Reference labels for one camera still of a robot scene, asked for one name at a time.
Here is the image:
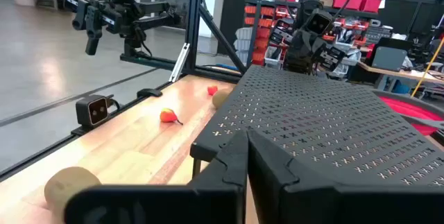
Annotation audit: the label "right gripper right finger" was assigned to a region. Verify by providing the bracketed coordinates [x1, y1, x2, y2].
[246, 130, 444, 224]

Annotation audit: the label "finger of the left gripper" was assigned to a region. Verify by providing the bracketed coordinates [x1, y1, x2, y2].
[302, 36, 317, 74]
[286, 36, 303, 74]

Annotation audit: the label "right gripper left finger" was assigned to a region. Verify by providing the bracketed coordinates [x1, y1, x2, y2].
[64, 128, 249, 224]

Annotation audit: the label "brown toy kiwi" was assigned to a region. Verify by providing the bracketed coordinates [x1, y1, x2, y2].
[44, 166, 102, 223]
[212, 87, 232, 110]

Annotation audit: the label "red grey collapsible colander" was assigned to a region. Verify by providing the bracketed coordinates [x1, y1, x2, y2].
[373, 89, 444, 137]

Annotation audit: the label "black shelf rack red bins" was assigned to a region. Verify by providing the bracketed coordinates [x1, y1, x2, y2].
[242, 0, 393, 69]

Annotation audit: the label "grey equipment case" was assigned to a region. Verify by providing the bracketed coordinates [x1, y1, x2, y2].
[370, 38, 413, 72]

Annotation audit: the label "black perforated metal stand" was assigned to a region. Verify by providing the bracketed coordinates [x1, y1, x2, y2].
[189, 64, 444, 187]

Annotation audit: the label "wooden desk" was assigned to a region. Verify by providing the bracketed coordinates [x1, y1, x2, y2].
[357, 60, 444, 89]

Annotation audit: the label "silver aluminium bar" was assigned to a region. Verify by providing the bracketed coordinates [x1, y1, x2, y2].
[168, 42, 191, 83]

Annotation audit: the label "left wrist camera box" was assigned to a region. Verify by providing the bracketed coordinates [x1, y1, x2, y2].
[305, 8, 334, 37]

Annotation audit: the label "black frame clamp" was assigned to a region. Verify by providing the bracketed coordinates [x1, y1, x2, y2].
[136, 88, 163, 99]

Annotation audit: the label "black table-level camera box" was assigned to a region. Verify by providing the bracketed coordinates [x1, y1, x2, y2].
[75, 94, 121, 130]

